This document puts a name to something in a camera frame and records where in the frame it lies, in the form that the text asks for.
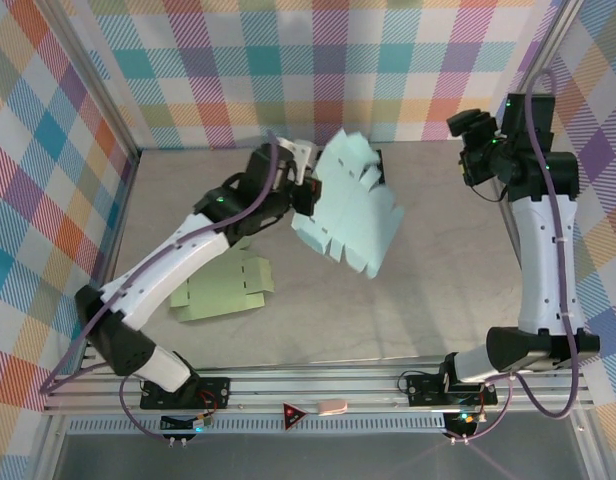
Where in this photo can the light blue paper box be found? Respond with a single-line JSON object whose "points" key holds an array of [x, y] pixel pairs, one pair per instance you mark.
{"points": [[358, 220]]}

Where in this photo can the light green paper box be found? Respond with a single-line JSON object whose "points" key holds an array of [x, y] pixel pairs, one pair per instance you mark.
{"points": [[223, 295]]}

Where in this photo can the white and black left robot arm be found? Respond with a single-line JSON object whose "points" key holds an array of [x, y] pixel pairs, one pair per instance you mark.
{"points": [[153, 280]]}

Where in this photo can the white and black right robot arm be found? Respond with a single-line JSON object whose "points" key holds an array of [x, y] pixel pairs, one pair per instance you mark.
{"points": [[543, 260]]}

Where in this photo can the pink oval device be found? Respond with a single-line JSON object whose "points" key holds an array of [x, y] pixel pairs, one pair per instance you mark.
{"points": [[331, 406]]}

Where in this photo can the red triangle button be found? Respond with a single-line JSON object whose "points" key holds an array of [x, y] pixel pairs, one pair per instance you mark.
{"points": [[294, 414]]}

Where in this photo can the small circuit board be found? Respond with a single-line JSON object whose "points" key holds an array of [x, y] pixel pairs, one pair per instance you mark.
{"points": [[465, 419], [200, 425]]}

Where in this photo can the grey metal panel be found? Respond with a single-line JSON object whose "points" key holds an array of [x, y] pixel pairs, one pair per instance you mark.
{"points": [[308, 457]]}

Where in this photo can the aluminium frame post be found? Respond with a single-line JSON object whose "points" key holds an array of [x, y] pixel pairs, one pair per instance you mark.
{"points": [[88, 85], [543, 55]]}

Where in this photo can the aluminium front frame rail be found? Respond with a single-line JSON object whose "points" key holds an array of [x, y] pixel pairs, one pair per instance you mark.
{"points": [[338, 387]]}

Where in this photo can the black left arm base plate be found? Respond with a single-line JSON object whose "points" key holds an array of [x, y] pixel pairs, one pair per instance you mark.
{"points": [[215, 390]]}

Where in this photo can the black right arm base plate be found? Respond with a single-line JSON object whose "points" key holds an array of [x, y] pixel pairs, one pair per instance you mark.
{"points": [[423, 387]]}

